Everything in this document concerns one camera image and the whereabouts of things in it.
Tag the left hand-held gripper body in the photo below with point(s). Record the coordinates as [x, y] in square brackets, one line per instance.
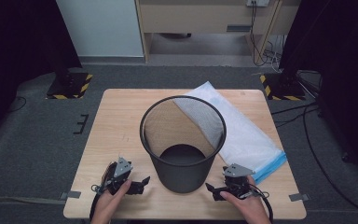
[122, 168]

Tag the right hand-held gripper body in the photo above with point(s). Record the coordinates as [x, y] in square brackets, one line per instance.
[236, 174]

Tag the black mesh trash bin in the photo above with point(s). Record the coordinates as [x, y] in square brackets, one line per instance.
[183, 174]

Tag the white blue-edged trash bag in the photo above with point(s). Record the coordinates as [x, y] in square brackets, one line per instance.
[245, 137]

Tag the person's left hand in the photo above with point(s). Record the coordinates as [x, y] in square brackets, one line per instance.
[105, 205]

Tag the person's right hand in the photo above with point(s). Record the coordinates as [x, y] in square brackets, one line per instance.
[251, 210]

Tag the grey tape piece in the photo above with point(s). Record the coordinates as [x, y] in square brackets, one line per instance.
[299, 197]
[71, 195]

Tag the black striped stand base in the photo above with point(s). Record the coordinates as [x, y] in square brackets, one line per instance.
[70, 87]
[281, 88]

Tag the white partition panel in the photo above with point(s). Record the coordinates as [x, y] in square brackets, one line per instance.
[99, 28]

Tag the light wooden desk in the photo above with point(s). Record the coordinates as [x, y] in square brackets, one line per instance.
[199, 17]

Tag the black curtain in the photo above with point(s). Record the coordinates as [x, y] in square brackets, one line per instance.
[341, 46]
[15, 46]

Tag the grey wall socket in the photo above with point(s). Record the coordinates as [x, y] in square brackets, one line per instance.
[258, 2]

